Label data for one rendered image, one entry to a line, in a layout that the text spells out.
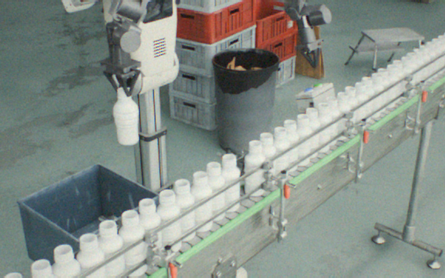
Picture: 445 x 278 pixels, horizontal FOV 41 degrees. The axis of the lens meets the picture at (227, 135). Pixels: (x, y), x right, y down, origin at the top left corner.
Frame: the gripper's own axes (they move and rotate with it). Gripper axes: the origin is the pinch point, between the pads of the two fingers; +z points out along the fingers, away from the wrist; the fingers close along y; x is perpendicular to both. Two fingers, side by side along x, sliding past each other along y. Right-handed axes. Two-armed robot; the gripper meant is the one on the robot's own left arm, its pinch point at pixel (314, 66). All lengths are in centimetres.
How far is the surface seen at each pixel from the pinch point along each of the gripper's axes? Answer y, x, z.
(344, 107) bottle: -13.7, -18.3, 13.0
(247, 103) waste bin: 94, 128, 36
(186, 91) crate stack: 105, 196, 26
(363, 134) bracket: -15.1, -24.0, 22.5
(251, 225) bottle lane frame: -68, -15, 31
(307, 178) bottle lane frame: -39, -16, 28
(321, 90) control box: -4.1, -3.6, 8.6
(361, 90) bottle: -1.7, -18.3, 10.7
